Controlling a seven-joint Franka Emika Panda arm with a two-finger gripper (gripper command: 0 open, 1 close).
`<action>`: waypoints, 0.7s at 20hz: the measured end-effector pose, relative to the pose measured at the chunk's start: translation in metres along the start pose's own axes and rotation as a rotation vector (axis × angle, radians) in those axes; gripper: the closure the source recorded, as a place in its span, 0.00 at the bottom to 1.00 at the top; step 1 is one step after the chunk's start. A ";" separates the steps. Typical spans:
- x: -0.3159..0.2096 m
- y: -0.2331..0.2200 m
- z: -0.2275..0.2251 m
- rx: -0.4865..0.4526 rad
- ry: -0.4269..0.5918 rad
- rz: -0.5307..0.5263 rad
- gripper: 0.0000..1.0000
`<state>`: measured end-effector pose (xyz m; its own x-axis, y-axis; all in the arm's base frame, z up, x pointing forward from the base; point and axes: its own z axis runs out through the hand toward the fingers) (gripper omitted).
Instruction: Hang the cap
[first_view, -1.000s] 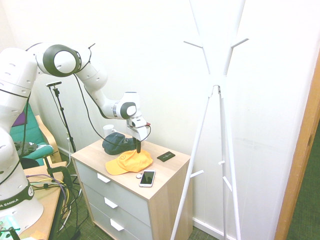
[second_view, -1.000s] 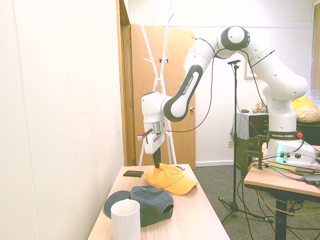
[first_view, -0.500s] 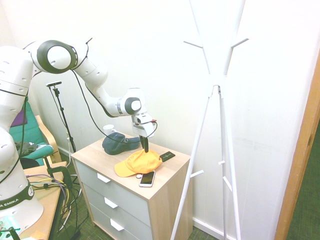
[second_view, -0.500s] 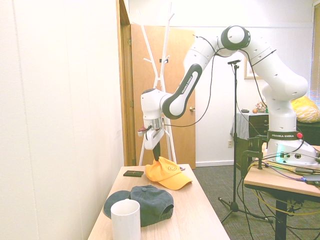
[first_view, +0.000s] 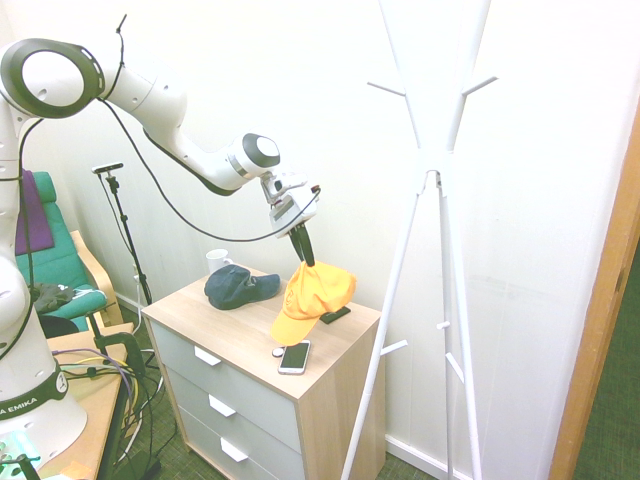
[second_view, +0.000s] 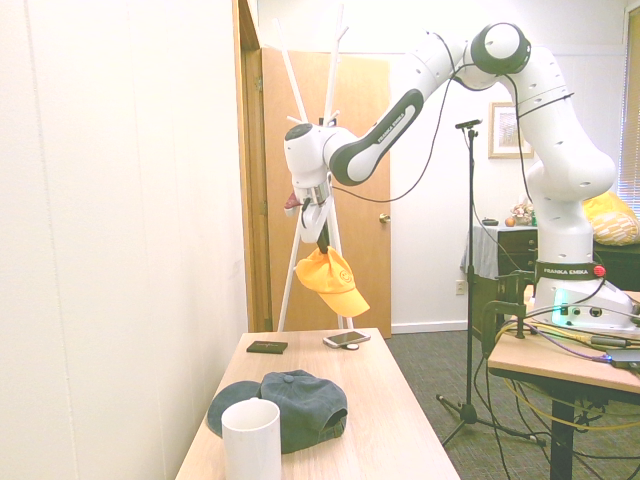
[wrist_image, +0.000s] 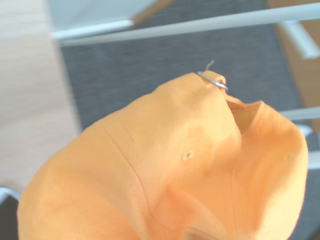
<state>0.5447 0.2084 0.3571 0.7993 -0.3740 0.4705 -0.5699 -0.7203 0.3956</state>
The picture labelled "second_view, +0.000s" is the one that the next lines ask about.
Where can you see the window blinds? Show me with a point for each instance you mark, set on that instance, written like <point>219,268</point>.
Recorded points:
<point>631,115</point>

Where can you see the blue denim baseball cap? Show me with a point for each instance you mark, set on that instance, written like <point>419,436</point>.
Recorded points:
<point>300,405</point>

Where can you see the light blue cloth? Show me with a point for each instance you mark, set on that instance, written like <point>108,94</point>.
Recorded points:
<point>480,250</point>

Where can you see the red stop knob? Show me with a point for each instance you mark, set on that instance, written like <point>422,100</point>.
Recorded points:
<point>598,271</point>

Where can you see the black camera on tripod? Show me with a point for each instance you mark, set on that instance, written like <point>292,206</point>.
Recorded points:
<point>469,123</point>

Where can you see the black camera tripod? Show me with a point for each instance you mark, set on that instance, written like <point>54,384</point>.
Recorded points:
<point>470,300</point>

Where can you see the framed wall picture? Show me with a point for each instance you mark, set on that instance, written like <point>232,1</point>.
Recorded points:
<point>506,130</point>

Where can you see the brass door knob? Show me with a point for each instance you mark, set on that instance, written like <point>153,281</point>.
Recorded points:
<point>384,217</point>

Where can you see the small orange fruit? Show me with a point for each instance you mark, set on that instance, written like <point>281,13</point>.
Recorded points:
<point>509,221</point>

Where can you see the brown wooden door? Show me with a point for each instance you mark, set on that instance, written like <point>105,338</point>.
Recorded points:
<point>370,240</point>

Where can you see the white wooden coat rack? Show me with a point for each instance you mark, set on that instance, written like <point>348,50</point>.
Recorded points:
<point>333,85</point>

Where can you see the white cylindrical cup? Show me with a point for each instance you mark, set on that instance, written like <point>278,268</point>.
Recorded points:
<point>251,442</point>

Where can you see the brown wooden door frame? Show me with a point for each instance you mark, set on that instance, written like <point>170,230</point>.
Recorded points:
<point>250,200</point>

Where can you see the white smartphone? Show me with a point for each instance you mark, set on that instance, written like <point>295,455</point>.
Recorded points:
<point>346,337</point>

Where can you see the orange baseball cap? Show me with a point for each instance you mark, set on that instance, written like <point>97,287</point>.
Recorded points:
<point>335,285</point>

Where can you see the black table clamp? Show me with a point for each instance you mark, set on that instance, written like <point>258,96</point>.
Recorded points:
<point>502,305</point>

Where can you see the dark wooden dresser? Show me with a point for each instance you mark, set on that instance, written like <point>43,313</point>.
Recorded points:
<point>517,250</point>

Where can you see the flower decoration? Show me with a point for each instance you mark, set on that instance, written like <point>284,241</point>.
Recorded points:
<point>523,211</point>

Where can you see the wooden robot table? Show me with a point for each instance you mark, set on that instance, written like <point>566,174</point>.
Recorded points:
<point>545,367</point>

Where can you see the black box device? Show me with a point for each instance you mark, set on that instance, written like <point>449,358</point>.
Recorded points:
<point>626,357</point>

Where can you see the dark red wrist camera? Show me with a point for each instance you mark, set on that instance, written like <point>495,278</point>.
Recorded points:
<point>291,201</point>

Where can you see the yellow bag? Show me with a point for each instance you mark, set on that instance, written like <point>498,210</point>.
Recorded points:
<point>612,220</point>

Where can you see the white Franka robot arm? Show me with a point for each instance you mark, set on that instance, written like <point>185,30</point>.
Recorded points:
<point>550,150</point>

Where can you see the wall power outlet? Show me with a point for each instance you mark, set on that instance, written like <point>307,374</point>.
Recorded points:
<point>459,287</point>

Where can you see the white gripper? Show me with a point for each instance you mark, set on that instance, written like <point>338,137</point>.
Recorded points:
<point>314,220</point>

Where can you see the white baseboard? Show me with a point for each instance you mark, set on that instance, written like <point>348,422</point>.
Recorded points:
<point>430,327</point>

